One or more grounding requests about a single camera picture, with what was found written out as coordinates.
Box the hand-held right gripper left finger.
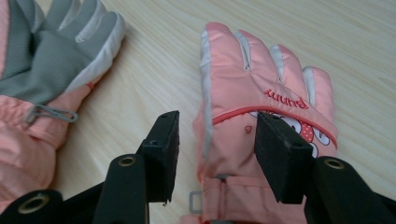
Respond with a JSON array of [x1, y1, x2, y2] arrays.
[[135, 110, 181, 205]]

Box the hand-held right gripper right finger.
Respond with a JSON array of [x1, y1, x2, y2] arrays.
[[254, 111, 315, 204]]

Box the pink padded winter glove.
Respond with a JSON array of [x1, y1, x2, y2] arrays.
[[0, 0, 126, 216], [178, 21, 339, 224]]

